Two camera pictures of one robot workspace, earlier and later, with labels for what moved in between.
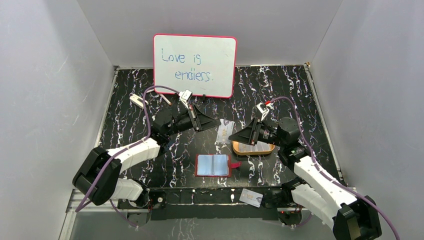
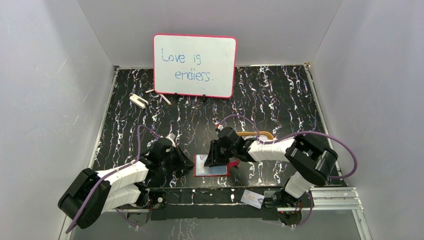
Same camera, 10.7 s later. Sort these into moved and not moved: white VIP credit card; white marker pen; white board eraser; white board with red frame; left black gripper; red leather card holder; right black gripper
Moved: white VIP credit card; left black gripper; right black gripper
Not moved: white board with red frame; red leather card holder; white marker pen; white board eraser
